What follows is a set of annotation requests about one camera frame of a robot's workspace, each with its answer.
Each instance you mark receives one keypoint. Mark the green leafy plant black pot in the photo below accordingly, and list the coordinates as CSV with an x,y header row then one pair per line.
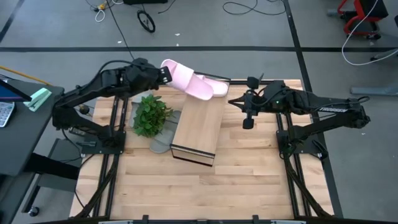
x,y
152,116

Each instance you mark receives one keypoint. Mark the black caster wheel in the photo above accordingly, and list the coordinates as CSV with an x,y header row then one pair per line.
x,y
33,211

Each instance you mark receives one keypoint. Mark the mint green stapler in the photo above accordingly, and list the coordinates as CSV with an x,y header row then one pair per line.
x,y
38,98

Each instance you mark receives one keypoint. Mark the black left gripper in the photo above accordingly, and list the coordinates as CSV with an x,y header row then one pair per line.
x,y
141,76

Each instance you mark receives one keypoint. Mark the grey calculator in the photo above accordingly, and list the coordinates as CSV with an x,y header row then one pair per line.
x,y
6,113

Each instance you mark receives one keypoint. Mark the grey table leg base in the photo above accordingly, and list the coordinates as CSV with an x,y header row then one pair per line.
x,y
373,91

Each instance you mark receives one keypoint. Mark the black monitor blue screen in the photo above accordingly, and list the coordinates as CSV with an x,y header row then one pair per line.
x,y
9,93

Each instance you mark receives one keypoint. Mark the pink slide sandal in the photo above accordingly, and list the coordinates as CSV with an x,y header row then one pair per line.
x,y
186,82
219,88

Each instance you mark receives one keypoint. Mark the red and black cart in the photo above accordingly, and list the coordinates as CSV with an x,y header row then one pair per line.
x,y
374,7

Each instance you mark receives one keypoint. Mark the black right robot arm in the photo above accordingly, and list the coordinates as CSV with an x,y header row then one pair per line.
x,y
326,107

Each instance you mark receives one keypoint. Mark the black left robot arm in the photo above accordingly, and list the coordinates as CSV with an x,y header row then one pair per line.
x,y
81,93

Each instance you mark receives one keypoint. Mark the black desk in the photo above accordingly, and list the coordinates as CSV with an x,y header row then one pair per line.
x,y
21,140

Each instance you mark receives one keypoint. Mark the black round knob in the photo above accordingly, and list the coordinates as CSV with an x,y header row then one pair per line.
x,y
84,109

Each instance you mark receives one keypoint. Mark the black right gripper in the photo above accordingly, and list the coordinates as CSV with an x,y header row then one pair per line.
x,y
267,98

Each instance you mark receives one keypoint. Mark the wooden box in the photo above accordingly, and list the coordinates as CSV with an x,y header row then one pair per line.
x,y
199,124

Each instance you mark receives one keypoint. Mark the black power adapter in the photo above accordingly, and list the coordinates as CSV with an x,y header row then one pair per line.
x,y
77,130

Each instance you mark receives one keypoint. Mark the black aluminium table frame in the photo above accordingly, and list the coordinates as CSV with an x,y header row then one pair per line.
x,y
292,193

